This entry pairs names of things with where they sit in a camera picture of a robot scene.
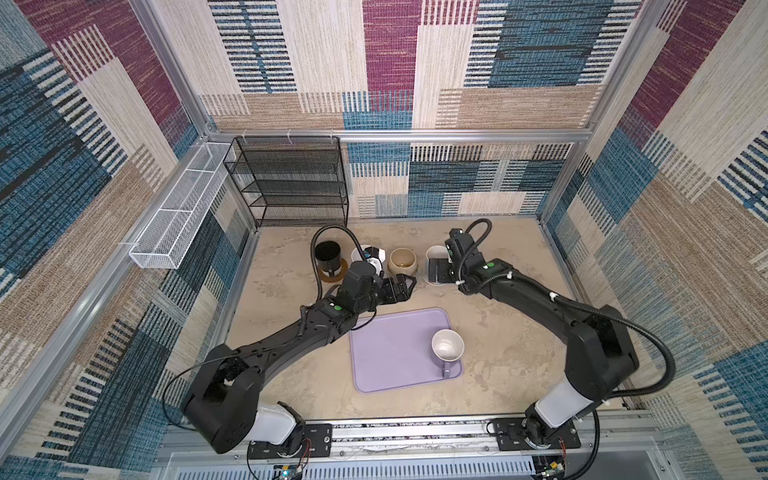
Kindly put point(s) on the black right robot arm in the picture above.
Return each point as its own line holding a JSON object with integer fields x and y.
{"x": 600, "y": 354}

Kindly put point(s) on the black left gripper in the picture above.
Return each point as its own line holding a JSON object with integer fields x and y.
{"x": 390, "y": 289}

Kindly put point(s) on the white wire mesh basket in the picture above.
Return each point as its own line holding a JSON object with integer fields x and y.
{"x": 165, "y": 241}

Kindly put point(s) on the white mug lilac handle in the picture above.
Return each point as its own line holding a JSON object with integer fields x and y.
{"x": 448, "y": 347}

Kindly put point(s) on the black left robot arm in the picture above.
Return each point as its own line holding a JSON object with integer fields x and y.
{"x": 222, "y": 402}

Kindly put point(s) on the black mug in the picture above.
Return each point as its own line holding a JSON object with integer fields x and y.
{"x": 328, "y": 257}

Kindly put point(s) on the white mug blue handle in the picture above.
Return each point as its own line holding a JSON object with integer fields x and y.
{"x": 435, "y": 251}

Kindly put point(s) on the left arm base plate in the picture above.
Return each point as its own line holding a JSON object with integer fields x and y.
{"x": 312, "y": 438}

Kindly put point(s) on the aluminium front rail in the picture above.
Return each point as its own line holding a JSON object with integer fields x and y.
{"x": 629, "y": 445}

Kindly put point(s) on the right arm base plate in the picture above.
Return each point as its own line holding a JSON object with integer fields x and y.
{"x": 523, "y": 434}

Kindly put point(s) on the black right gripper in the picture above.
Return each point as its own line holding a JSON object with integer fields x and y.
{"x": 448, "y": 268}

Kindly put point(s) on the beige mug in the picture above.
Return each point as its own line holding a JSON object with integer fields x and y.
{"x": 402, "y": 261}

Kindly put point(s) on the lilac plastic tray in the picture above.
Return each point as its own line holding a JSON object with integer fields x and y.
{"x": 395, "y": 351}

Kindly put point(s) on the black wire mesh shelf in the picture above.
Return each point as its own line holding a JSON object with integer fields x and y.
{"x": 290, "y": 181}

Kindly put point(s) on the brown wooden coaster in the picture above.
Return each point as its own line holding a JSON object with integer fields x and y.
{"x": 336, "y": 276}

